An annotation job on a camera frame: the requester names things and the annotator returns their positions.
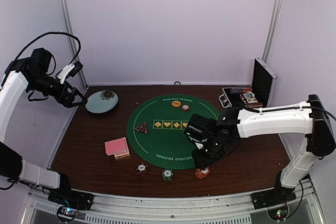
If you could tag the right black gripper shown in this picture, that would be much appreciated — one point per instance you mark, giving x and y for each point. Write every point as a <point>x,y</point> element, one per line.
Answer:
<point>202,162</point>

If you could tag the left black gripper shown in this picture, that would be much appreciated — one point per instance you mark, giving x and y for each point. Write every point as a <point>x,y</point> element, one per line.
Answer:
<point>66,102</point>

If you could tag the orange chip stack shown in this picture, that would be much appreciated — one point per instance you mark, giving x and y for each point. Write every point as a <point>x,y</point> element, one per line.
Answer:
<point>202,173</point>

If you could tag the red chips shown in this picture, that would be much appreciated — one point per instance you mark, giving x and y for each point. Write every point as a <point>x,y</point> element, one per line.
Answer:
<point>185,107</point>

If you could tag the orange big blind button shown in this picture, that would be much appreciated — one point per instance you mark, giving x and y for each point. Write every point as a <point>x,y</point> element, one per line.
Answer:
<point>176,103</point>

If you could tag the triangular black red dealer button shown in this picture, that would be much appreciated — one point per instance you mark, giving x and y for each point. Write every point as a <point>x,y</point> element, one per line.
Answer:
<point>142,128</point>

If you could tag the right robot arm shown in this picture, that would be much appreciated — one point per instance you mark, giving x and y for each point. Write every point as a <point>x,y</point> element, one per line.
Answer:
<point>215,139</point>

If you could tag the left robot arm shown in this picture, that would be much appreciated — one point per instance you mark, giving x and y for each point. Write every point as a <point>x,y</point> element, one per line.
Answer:
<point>30,75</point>

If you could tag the light blue flower plate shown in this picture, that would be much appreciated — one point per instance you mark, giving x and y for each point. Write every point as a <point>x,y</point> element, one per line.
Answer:
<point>102,102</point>

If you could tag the round green poker mat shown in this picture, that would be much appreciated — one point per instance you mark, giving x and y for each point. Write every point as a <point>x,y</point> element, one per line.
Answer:
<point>165,145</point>

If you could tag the black white chip stack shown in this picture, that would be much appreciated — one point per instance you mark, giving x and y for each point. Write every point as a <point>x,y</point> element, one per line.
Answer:
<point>142,169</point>

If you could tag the red playing card deck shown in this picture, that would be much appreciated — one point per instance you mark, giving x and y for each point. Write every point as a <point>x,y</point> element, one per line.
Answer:
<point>116,147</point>

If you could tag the playing card box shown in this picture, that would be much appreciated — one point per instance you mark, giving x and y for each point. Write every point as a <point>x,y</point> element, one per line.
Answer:
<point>122,155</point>

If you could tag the aluminium poker chip case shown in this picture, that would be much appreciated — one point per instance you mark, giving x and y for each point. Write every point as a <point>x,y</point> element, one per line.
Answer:
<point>258,94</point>

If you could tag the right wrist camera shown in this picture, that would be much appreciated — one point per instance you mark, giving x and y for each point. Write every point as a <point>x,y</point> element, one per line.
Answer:
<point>200,146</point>

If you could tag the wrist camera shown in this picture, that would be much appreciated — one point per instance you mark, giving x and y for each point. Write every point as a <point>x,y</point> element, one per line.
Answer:
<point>69,70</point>
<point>200,146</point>

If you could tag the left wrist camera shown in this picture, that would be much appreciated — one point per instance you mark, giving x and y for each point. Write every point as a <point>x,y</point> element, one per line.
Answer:
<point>69,70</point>

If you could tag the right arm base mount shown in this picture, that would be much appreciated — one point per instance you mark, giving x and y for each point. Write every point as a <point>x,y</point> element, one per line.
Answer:
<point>272,197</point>

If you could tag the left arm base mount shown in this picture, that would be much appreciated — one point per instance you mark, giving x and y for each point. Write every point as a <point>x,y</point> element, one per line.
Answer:
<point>75,200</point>

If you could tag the aluminium front rail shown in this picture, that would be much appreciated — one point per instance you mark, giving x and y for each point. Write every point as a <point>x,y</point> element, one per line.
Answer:
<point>234,208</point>

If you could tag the left aluminium frame post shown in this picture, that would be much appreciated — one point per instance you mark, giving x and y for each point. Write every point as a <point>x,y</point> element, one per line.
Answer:
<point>68,27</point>

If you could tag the aluminium frame post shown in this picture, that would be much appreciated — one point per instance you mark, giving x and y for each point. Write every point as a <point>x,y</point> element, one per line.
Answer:
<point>68,27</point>
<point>276,10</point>

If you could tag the right aluminium frame post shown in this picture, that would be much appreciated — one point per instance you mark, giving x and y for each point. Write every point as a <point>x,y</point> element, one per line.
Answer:
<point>276,10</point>

